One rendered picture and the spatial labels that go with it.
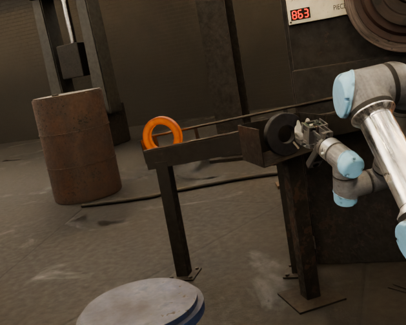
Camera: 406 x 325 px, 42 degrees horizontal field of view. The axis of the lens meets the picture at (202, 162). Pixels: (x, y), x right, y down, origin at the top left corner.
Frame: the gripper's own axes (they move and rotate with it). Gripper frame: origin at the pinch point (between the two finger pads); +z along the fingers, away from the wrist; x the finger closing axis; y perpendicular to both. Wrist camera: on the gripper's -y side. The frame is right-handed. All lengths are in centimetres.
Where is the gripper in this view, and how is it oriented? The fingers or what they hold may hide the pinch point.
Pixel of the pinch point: (297, 129)
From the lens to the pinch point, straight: 190.7
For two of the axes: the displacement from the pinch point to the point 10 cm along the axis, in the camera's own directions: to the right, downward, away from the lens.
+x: -9.4, 2.2, -2.5
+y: -0.7, -8.8, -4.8
